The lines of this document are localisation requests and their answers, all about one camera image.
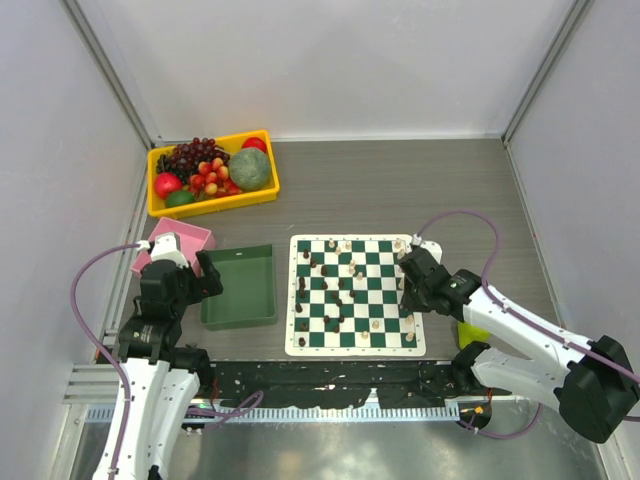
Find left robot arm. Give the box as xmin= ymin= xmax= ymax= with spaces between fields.
xmin=93 ymin=251 xmax=223 ymax=479

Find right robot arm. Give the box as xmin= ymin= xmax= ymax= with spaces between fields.
xmin=399 ymin=246 xmax=639 ymax=444

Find green white chess board mat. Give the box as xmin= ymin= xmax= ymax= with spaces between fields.
xmin=284 ymin=234 xmax=427 ymax=358

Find green plastic tray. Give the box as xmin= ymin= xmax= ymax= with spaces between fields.
xmin=200 ymin=244 xmax=278 ymax=331

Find pink plastic box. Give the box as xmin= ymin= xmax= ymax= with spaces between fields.
xmin=130 ymin=217 xmax=216 ymax=277

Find green pear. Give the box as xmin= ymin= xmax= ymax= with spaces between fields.
xmin=457 ymin=323 xmax=491 ymax=349

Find green lime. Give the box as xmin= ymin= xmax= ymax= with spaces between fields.
xmin=165 ymin=190 xmax=196 ymax=209

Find red yellow cherry bunch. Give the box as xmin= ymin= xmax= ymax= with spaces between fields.
xmin=186 ymin=157 xmax=242 ymax=201

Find red apple front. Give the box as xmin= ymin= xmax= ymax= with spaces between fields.
xmin=153 ymin=172 xmax=183 ymax=200

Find red apple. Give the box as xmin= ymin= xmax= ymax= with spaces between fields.
xmin=242 ymin=137 xmax=268 ymax=153
xmin=153 ymin=172 xmax=183 ymax=200

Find green melon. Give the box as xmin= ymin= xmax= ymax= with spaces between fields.
xmin=229 ymin=147 xmax=271 ymax=191

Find dark purple grape bunch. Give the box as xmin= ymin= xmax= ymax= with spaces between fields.
xmin=155 ymin=137 xmax=231 ymax=185

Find yellow plastic fruit bin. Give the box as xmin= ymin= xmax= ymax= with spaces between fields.
xmin=147 ymin=130 xmax=280 ymax=219

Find red apple back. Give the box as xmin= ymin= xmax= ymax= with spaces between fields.
xmin=242 ymin=137 xmax=268 ymax=153

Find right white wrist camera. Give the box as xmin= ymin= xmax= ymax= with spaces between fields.
xmin=411 ymin=234 xmax=443 ymax=263

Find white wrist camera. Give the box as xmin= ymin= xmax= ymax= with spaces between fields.
xmin=411 ymin=234 xmax=443 ymax=263
xmin=136 ymin=232 xmax=189 ymax=268

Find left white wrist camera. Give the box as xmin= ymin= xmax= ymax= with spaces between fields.
xmin=136 ymin=232 xmax=189 ymax=268

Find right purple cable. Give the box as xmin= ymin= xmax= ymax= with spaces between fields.
xmin=412 ymin=209 xmax=640 ymax=441

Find purple cable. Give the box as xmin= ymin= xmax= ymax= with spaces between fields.
xmin=69 ymin=243 xmax=151 ymax=480
xmin=412 ymin=209 xmax=640 ymax=441

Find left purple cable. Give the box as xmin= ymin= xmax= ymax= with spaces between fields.
xmin=69 ymin=243 xmax=151 ymax=480

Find white slotted cable duct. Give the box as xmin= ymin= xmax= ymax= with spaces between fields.
xmin=85 ymin=400 xmax=460 ymax=425

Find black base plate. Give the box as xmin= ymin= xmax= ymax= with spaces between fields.
xmin=198 ymin=360 xmax=490 ymax=410

